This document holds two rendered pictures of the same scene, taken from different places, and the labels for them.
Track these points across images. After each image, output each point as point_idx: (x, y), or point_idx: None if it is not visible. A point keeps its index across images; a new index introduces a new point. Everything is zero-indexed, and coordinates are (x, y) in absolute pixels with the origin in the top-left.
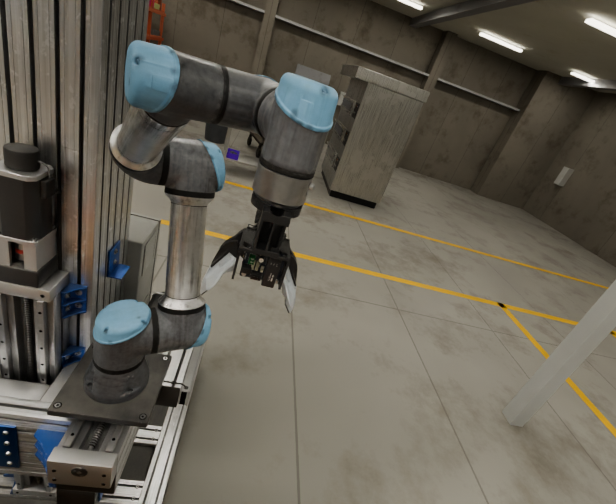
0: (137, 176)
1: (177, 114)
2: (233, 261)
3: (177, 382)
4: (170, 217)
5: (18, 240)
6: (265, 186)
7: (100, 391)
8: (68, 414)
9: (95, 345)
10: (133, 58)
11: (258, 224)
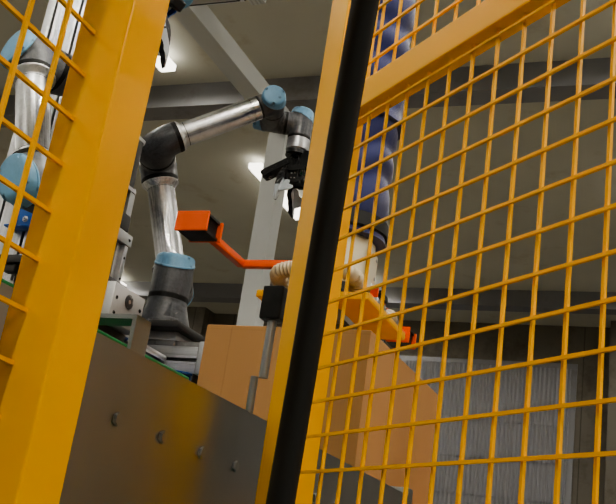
0: (171, 156)
1: (278, 112)
2: (288, 179)
3: None
4: (163, 195)
5: (131, 187)
6: (304, 143)
7: (183, 317)
8: (186, 326)
9: (177, 274)
10: (282, 90)
11: (301, 159)
